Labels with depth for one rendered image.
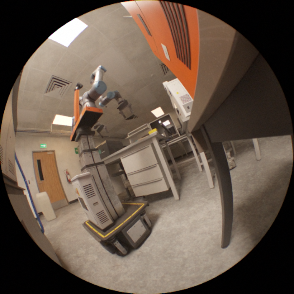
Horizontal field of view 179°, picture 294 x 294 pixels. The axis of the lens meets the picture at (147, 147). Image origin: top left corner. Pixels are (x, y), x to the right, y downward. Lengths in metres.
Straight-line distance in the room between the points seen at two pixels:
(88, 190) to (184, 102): 1.21
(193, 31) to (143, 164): 1.20
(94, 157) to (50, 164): 3.50
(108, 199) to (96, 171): 0.24
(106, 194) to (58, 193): 3.42
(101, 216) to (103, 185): 0.25
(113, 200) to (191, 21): 0.91
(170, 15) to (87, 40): 2.02
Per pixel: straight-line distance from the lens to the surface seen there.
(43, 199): 2.76
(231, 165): 1.56
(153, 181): 1.20
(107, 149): 1.57
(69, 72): 2.46
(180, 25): 0.22
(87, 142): 0.84
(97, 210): 0.69
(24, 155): 4.27
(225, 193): 0.37
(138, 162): 1.22
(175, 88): 1.24
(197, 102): 0.16
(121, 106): 1.08
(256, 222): 0.82
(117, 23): 2.18
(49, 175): 4.11
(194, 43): 0.21
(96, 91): 0.83
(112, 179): 1.95
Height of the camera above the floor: 0.65
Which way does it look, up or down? 7 degrees up
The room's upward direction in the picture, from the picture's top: 22 degrees counter-clockwise
